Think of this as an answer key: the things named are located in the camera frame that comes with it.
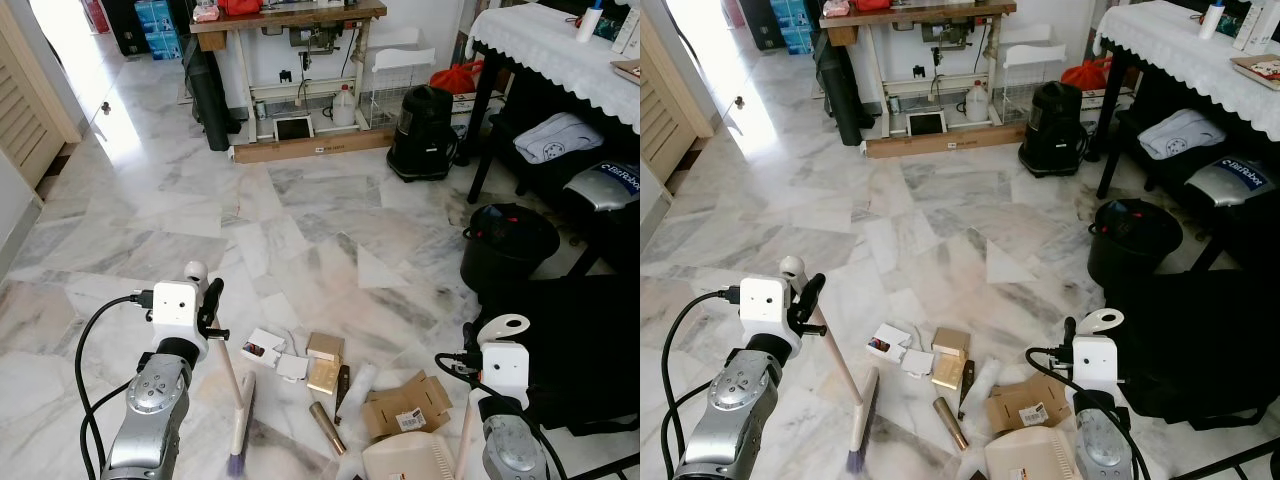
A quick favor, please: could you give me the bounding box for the wooden broom with purple bristles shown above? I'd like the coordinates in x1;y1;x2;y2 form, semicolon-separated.
812;308;882;475
213;335;258;477

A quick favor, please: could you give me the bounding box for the cream dustpan with wooden handle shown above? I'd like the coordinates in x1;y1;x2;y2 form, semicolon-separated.
985;425;1083;480
362;392;483;480

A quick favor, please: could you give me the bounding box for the small white box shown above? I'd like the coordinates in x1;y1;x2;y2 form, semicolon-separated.
868;323;913;361
242;328;287;367

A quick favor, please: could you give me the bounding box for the flattened brown cardboard box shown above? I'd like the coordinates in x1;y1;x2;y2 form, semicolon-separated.
360;370;454;439
985;375;1073;436

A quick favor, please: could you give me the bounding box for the black plastic bucket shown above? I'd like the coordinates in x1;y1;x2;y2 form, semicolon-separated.
460;203;561;293
1087;198;1184;286

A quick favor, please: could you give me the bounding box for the large black bag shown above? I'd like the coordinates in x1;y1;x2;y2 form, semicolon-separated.
490;272;641;433
1105;268;1280;426

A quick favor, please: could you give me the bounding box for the copper coloured tube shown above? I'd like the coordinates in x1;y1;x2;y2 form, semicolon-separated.
308;402;349;457
933;397;971;451

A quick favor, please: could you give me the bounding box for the long black bag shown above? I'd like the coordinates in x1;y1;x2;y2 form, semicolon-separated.
183;40;233;153
812;33;866;148

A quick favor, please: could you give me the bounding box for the grey printed bag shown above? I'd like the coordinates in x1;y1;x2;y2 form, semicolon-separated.
1185;155;1276;209
563;158;641;213

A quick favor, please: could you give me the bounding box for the black vacuum cleaner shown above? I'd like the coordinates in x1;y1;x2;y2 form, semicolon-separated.
1018;80;1091;179
387;85;461;183

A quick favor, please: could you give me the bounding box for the folded white cloth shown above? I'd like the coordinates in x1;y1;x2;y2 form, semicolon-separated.
515;112;604;164
1138;108;1226;161

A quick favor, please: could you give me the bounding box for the light wooden louvre door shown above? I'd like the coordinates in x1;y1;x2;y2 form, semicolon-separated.
640;10;719;183
0;5;83;191

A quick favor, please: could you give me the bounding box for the red bag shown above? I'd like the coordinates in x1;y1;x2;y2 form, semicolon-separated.
1062;58;1111;93
430;60;486;96

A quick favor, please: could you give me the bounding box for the blue boxes stack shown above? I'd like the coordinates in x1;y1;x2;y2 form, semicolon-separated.
135;0;186;61
770;0;816;56

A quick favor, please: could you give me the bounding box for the wooden sewing table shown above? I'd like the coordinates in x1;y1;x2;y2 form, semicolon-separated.
818;0;1018;149
190;0;389;151

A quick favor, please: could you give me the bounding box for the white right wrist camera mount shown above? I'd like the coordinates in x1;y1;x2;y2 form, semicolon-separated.
478;314;531;401
1072;308;1125;401

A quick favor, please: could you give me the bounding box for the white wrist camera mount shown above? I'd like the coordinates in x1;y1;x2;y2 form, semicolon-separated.
150;262;211;361
738;256;808;358
478;314;531;401
1072;308;1125;401

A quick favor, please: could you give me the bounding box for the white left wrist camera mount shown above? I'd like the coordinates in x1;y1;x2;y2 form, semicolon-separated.
150;262;211;361
738;256;808;358

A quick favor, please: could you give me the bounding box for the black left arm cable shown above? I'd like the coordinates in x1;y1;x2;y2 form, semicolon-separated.
660;288;743;480
75;290;156;480

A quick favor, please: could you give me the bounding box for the black table frame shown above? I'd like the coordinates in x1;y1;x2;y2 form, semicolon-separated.
1096;52;1280;201
466;60;641;206

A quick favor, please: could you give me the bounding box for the white wire rack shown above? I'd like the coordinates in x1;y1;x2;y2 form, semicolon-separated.
995;25;1068;123
362;28;438;129

